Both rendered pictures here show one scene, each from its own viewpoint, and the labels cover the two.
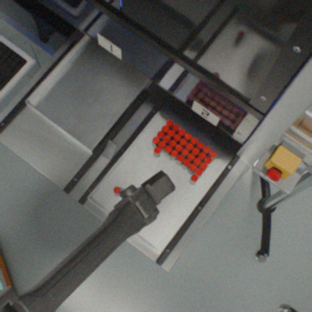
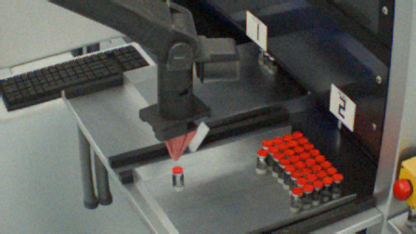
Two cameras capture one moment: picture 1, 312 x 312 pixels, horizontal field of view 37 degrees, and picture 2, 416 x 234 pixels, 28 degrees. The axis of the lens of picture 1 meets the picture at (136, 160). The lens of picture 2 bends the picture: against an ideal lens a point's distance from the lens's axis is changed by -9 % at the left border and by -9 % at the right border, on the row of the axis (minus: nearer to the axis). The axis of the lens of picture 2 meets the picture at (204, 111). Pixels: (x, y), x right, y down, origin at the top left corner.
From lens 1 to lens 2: 1.13 m
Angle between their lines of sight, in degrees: 44
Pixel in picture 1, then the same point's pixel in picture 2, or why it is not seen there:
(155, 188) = (211, 43)
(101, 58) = (247, 74)
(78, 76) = not seen: hidden behind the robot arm
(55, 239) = not seen: outside the picture
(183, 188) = (276, 212)
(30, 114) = (120, 93)
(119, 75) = (260, 93)
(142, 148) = (246, 161)
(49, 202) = not seen: outside the picture
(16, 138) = (88, 106)
